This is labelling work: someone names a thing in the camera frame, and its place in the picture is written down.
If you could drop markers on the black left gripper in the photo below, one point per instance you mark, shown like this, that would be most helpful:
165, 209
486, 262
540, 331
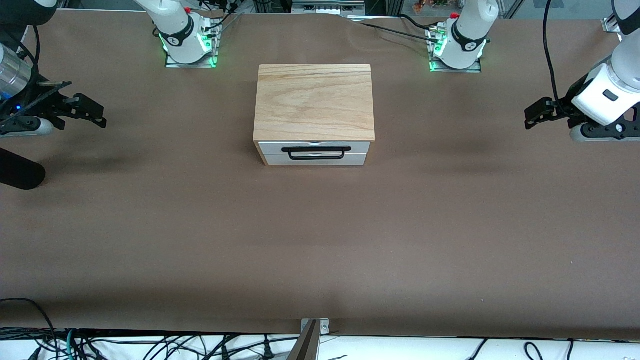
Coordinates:
561, 107

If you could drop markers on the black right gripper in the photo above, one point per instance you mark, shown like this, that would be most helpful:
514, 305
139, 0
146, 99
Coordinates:
46, 102

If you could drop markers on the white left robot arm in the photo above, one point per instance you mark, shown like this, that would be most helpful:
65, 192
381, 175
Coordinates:
470, 30

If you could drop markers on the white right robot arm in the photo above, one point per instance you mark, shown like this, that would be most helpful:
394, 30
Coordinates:
175, 22

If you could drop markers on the wooden drawer cabinet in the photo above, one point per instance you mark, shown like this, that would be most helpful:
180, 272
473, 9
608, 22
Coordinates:
315, 100

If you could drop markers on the black cylinder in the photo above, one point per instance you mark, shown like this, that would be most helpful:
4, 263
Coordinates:
20, 172

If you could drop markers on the orange colourful objects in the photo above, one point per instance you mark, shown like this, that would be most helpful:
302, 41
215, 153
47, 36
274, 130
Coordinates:
430, 5

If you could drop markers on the grey electronics box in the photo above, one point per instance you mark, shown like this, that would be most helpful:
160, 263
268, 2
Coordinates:
327, 6

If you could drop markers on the brown table cover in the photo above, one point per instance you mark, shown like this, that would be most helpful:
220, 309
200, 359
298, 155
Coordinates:
320, 240

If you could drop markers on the grey metal bar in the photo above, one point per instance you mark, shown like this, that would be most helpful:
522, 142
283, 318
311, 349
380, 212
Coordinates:
306, 345

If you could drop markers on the aluminium frame profile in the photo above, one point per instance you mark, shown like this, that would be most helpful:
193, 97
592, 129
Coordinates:
611, 25

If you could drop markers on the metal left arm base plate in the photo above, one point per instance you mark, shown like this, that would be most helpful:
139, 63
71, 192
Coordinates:
436, 67

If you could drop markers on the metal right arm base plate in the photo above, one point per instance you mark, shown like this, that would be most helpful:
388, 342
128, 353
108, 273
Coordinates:
210, 62

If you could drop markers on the small metal bracket plate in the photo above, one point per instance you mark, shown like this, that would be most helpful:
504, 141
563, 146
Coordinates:
325, 326

